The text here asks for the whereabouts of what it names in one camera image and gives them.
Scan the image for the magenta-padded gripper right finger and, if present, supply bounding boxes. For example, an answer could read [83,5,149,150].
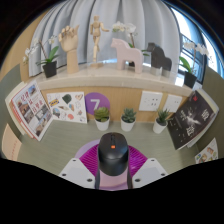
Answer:
[125,145,169,190]

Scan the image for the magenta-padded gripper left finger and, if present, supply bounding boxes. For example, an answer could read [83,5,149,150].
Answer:
[58,145,102,190]

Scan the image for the black computer mouse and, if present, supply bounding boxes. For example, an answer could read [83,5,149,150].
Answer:
[97,131,130,176]

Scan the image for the purple round mouse pad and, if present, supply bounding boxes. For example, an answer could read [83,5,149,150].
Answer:
[74,138,148,192]

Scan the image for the succulent in white pot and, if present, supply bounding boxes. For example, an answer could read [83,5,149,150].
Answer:
[152,108,171,135]
[93,106,111,132]
[120,107,138,133]

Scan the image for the colourful food sticker card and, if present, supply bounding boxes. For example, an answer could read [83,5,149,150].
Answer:
[194,137,219,165]

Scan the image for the white sticker sheet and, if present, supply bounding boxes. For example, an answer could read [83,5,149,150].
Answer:
[45,91,88,125]

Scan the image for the black cover book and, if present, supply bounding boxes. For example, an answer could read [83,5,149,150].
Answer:
[166,89,217,151]

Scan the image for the peach paper card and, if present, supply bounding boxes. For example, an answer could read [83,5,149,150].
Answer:
[1,123,23,162]

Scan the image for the purple round number sign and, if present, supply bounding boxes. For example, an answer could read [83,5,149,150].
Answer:
[84,92,111,116]

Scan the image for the red-spined photo cover book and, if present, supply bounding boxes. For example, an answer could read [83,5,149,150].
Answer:
[10,79,54,142]

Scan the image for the wooden backboard with ledge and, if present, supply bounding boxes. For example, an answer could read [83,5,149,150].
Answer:
[19,63,201,123]

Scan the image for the green desk partition panel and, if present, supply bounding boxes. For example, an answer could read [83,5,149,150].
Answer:
[0,63,26,158]
[196,66,224,158]

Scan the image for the black horse figurine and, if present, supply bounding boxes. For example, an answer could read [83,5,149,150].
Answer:
[146,42,173,77]

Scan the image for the pink horse figurine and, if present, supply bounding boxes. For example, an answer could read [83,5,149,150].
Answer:
[110,37,144,74]

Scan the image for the wooden hand model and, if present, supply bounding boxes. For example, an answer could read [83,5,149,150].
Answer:
[58,24,81,75]

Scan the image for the wooden mannequin figure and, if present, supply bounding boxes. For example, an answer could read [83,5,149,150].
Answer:
[88,14,111,66]

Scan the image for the window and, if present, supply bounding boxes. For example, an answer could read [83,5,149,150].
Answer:
[171,6,224,84]

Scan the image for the grey pleated curtain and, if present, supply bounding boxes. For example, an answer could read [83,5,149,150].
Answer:
[28,0,181,78]

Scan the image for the white wall socket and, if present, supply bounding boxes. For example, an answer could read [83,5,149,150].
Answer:
[138,90,164,112]

